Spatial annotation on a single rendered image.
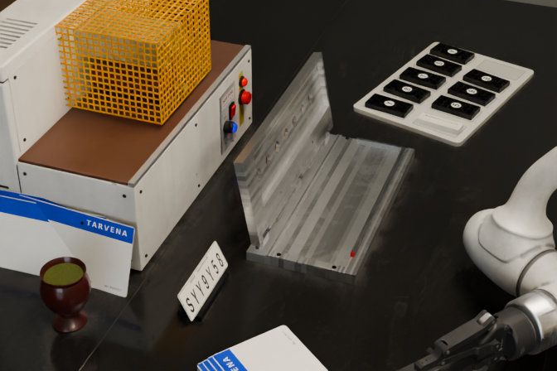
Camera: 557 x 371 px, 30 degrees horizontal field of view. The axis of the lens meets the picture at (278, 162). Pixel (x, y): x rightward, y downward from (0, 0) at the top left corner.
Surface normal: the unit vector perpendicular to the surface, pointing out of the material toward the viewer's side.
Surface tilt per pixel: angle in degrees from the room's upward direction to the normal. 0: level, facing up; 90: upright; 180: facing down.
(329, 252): 0
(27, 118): 90
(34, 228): 63
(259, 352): 0
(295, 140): 79
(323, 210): 0
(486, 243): 69
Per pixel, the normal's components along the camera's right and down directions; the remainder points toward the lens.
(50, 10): 0.00, -0.83
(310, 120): 0.92, 0.04
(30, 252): -0.27, 0.09
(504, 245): -0.72, 0.01
